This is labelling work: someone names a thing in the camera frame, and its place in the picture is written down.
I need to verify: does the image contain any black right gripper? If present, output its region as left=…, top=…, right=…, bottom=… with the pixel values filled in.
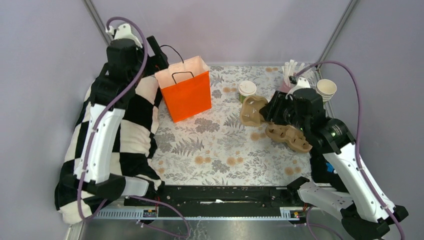
left=258, top=89, right=308, bottom=132

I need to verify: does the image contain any brown cardboard cup carrier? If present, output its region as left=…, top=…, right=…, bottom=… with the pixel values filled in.
left=265, top=123, right=313, bottom=153
left=240, top=95, right=268, bottom=127

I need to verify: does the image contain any clear white plastic cup lid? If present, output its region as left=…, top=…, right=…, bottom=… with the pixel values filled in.
left=238, top=80, right=258, bottom=97

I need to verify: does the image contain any green paper coffee cup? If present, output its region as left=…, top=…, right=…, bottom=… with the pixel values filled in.
left=238, top=80, right=258, bottom=104

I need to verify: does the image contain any orange paper gift bag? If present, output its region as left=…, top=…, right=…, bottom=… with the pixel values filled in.
left=154, top=55, right=212, bottom=123

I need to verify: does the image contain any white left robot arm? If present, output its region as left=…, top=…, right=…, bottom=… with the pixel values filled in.
left=55, top=36, right=169, bottom=206

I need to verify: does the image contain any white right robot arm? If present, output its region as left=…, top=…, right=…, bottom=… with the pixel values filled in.
left=259, top=88, right=408, bottom=240

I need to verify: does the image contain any bundle of white wrapped straws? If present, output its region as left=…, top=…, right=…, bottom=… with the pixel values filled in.
left=282, top=59, right=305, bottom=87

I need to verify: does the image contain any stack of green paper cups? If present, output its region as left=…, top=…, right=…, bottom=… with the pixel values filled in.
left=316, top=79, right=337, bottom=103

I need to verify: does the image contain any black white checkered blanket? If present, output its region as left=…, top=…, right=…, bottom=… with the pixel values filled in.
left=54, top=74, right=167, bottom=225

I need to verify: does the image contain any floral patterned table mat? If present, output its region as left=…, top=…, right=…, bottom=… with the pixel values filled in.
left=124, top=65, right=332, bottom=187

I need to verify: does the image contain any black t-shirt with logo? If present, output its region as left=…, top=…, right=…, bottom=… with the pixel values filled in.
left=309, top=149, right=349, bottom=193

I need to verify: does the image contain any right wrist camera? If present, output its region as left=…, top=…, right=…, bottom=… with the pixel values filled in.
left=286, top=76, right=311, bottom=98

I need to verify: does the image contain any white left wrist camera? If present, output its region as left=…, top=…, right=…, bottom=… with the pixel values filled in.
left=105, top=23, right=142, bottom=48

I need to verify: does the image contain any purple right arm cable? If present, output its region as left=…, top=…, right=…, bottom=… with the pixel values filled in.
left=289, top=60, right=407, bottom=240

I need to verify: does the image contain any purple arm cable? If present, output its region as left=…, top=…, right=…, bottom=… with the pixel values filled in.
left=289, top=60, right=407, bottom=240
left=76, top=16, right=191, bottom=240

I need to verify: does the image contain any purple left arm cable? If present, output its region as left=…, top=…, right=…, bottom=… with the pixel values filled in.
left=76, top=16, right=191, bottom=240

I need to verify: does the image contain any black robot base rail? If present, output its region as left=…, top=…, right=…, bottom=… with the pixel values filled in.
left=123, top=185, right=310, bottom=219

